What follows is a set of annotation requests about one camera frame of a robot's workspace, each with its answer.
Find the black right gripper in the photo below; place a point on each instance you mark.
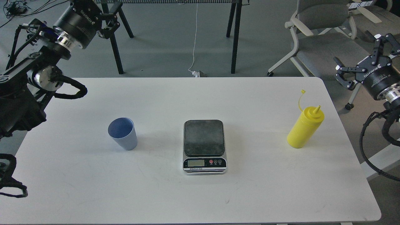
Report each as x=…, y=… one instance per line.
x=376, y=76

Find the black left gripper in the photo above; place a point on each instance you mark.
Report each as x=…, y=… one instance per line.
x=80, y=20

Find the yellow squeeze bottle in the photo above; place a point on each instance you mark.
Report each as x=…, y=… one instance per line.
x=309, y=120

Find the blue ribbed plastic cup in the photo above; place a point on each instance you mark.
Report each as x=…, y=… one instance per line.
x=122, y=130

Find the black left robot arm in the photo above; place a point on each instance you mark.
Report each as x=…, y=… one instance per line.
x=32, y=78

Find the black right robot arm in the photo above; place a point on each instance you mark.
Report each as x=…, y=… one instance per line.
x=346, y=77

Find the black digital kitchen scale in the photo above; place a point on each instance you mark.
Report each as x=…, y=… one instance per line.
x=204, y=151

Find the grey office chair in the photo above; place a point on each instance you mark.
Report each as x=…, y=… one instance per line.
x=322, y=30
x=375, y=17

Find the black leg metal table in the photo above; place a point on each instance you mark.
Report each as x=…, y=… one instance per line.
x=172, y=40

